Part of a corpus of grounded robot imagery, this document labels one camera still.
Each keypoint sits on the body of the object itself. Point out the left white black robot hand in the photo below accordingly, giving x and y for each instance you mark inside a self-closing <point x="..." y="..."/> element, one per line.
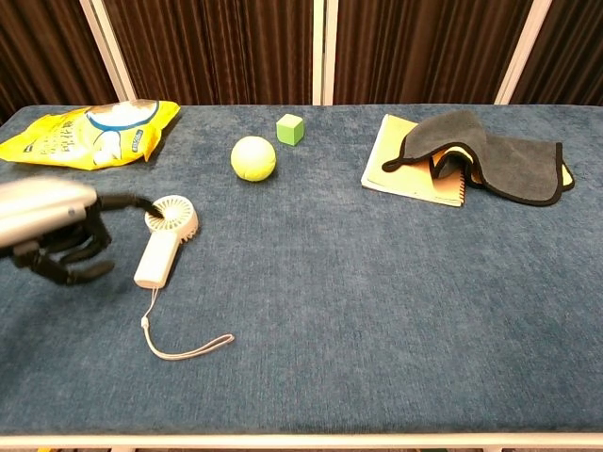
<point x="42" y="207"/>

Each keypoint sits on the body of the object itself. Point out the yellow snack bag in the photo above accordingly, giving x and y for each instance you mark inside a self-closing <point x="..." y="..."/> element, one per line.
<point x="70" y="141"/>

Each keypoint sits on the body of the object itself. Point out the brown pleated screen panel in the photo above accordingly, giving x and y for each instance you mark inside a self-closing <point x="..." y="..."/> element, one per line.
<point x="212" y="47"/>
<point x="565" y="47"/>
<point x="414" y="47"/>
<point x="47" y="47"/>

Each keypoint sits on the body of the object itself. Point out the yellow-green ball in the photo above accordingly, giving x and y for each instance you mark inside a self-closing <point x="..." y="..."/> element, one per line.
<point x="253" y="159"/>

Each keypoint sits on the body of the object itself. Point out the green foam cube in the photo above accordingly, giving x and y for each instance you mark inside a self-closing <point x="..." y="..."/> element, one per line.
<point x="288" y="131"/>

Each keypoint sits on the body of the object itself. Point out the blue fabric table cover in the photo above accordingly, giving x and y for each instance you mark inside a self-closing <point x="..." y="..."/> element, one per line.
<point x="353" y="306"/>

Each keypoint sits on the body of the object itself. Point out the tan spiral notebook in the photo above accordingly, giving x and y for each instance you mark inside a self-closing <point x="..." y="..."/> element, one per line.
<point x="396" y="176"/>

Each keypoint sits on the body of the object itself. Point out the grey cloth with yellow lining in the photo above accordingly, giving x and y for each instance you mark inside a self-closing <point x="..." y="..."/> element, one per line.
<point x="509" y="165"/>

